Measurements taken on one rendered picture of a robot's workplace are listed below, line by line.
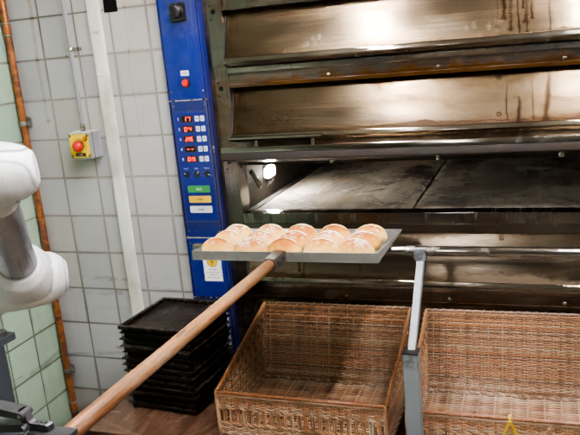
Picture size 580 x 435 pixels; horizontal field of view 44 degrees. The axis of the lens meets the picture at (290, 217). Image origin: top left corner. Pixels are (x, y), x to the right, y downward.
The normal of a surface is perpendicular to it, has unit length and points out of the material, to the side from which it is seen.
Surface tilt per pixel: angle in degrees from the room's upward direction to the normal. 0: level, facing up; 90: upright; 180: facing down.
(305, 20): 70
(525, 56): 90
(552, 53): 90
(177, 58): 90
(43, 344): 90
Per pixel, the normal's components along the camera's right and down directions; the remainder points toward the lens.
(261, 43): -0.33, -0.09
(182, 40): -0.32, 0.25
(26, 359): 0.94, 0.00
